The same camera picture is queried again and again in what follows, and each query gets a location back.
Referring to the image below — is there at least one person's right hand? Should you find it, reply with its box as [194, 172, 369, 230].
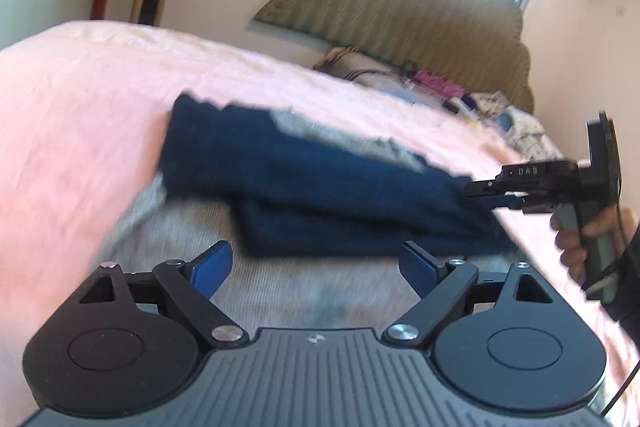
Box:
[550, 206, 639, 284]

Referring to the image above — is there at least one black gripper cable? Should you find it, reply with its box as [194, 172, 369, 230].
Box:
[581, 200, 640, 417]

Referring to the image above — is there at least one black right sleeve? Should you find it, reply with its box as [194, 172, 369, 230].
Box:
[604, 209, 640, 347]

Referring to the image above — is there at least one grey and navy sweater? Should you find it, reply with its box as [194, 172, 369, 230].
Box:
[98, 94, 516, 331]

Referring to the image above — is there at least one pile of clothes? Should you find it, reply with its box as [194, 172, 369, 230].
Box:
[400, 70, 563, 161]

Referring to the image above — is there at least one striped pillow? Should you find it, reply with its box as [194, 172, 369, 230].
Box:
[312, 46, 400, 89]

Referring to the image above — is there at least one olive padded headboard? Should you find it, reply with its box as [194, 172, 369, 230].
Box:
[254, 0, 535, 112]

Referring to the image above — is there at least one pink bed sheet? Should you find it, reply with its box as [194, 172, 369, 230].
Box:
[1, 22, 638, 426]

